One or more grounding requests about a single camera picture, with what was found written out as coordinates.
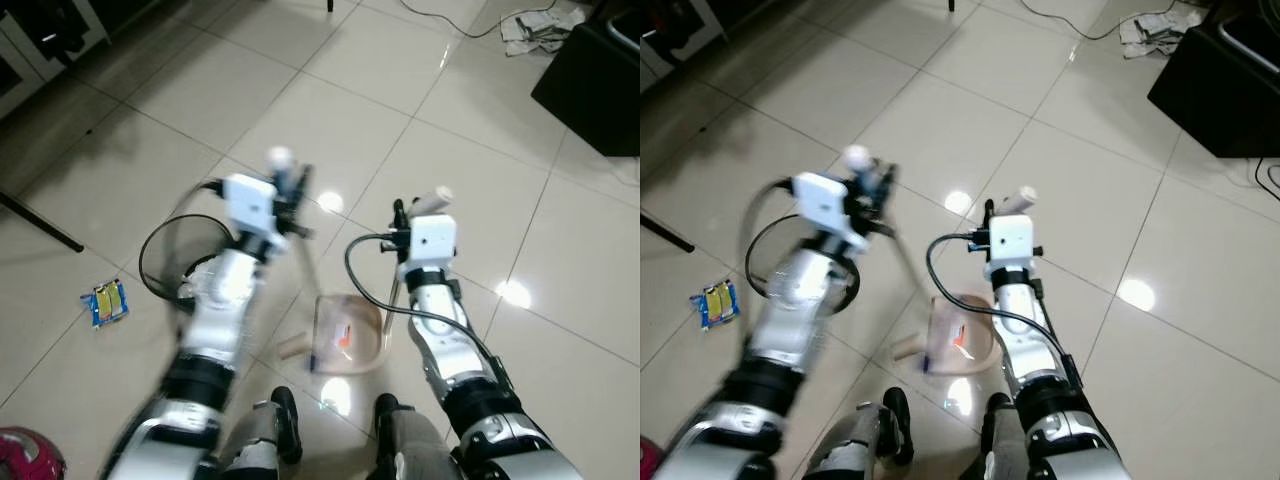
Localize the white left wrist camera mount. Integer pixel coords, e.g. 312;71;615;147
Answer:
221;173;278;238
792;171;853;239

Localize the black slanted rod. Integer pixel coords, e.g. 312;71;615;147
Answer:
0;189;87;254
640;208;697;255

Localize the black looped cable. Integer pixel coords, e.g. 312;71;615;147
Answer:
1253;157;1280;204

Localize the large black box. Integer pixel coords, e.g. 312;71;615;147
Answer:
530;18;641;158
1147;22;1280;160

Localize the robot left leg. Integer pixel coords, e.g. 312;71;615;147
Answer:
218;385;304;480
806;386;914;480

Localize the blue and yellow snack packet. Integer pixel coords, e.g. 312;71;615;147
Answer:
81;279;132;330
689;279;742;332

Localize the robot leg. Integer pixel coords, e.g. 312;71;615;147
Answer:
218;385;304;480
962;392;1036;480
372;393;456;480
806;386;914;480

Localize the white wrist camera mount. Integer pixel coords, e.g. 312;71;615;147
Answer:
221;173;278;238
792;171;853;239
987;213;1038;267
407;213;460;267

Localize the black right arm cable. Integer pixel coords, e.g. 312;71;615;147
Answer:
344;233;503;373
925;232;1073;373

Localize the thin black floor cable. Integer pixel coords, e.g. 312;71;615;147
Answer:
400;0;526;39
1018;0;1146;41

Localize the beige long-handled dustpan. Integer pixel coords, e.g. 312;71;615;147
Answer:
312;185;456;377
922;184;1039;377

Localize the robot right leg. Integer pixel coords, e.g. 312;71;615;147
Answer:
372;393;456;480
962;392;1036;480

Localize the crumpled grey newspaper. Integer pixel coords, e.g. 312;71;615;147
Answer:
1118;8;1208;61
499;8;589;58

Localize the dark glass-front cabinet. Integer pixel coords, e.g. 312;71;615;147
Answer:
0;0;193;123
640;0;801;93

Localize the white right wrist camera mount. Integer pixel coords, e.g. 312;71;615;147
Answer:
407;213;460;267
987;213;1038;267

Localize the round black mesh bin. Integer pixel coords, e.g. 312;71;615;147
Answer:
744;213;863;304
138;213;239;303

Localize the white-handled broom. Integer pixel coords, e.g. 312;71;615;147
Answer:
842;144;923;363

